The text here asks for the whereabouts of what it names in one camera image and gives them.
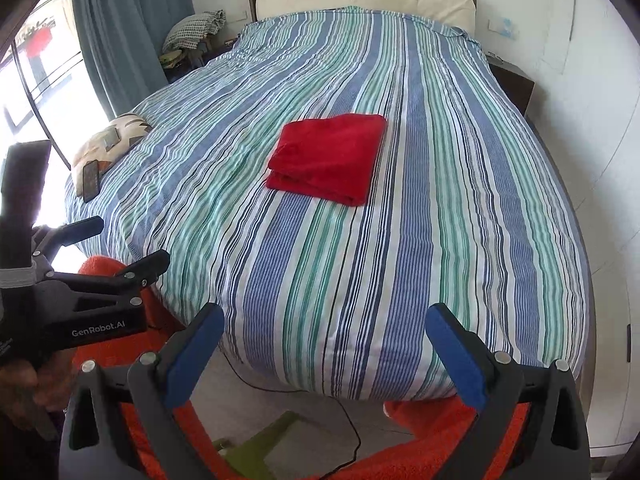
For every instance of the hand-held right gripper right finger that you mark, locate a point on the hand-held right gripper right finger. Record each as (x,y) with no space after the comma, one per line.
(457,355)

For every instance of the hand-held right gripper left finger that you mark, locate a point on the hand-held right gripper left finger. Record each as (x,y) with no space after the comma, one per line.
(192,355)

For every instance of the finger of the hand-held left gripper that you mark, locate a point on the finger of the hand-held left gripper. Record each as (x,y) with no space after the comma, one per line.
(150,265)
(70,232)

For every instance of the red sweater with white rabbit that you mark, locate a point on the red sweater with white rabbit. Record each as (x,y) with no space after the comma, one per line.
(325,160)

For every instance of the person's left hand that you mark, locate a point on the person's left hand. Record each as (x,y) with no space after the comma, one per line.
(25,392)

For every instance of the black smartphone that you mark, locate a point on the black smartphone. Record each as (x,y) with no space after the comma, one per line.
(91,180)

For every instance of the striped blue green bed cover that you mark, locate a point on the striped blue green bed cover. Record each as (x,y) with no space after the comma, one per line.
(375,285)

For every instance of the patterned beige cushion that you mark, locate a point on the patterned beige cushion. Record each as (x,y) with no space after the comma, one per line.
(127,127)

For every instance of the dark wooden nightstand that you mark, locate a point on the dark wooden nightstand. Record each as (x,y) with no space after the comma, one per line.
(515,85)
(185,67)

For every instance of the blue curtain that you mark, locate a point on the blue curtain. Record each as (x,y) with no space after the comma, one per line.
(125,25)

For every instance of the folded checked blanket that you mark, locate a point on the folded checked blanket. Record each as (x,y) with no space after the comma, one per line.
(192,27)

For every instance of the white wall socket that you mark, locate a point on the white wall socket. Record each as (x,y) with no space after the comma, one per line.
(500,25)

